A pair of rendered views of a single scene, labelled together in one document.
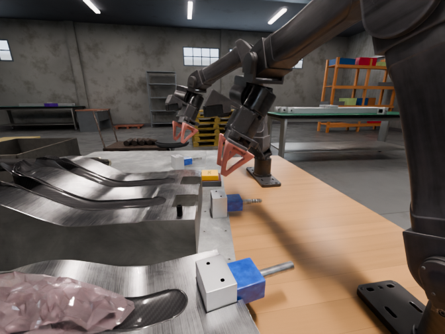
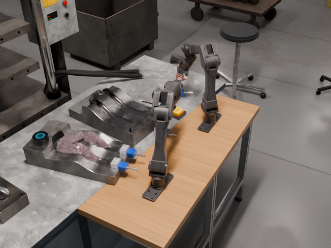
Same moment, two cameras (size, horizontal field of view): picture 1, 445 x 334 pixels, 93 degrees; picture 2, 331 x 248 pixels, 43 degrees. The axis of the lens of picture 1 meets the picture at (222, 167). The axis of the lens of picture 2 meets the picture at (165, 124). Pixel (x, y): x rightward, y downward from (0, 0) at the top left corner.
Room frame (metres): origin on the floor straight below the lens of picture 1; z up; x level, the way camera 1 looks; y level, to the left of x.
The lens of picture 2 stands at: (-0.95, -1.22, 2.26)
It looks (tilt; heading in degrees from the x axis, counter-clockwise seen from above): 36 degrees down; 40
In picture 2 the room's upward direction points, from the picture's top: 1 degrees counter-clockwise
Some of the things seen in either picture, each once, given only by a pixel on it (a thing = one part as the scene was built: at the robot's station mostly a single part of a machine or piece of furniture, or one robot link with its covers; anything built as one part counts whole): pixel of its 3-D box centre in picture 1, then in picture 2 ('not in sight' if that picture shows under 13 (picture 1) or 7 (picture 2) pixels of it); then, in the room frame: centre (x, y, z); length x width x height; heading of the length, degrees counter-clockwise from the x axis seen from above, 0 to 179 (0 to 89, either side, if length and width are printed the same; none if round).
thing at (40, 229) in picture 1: (85, 199); (114, 110); (0.42, 0.30, 0.87); 0.50 x 0.26 x 0.14; 93
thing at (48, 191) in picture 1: (85, 179); (114, 105); (0.41, 0.29, 0.92); 0.35 x 0.16 x 0.09; 93
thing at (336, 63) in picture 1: (357, 95); not in sight; (7.85, -4.81, 1.23); 2.71 x 0.72 x 2.45; 100
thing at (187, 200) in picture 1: (186, 208); (137, 129); (0.37, 0.07, 0.87); 0.05 x 0.05 x 0.04; 3
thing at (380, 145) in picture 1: (339, 132); not in sight; (4.00, -2.22, 0.50); 2.75 x 1.07 x 0.99; 95
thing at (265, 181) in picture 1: (262, 167); (210, 116); (0.75, -0.15, 0.84); 0.20 x 0.07 x 0.08; 10
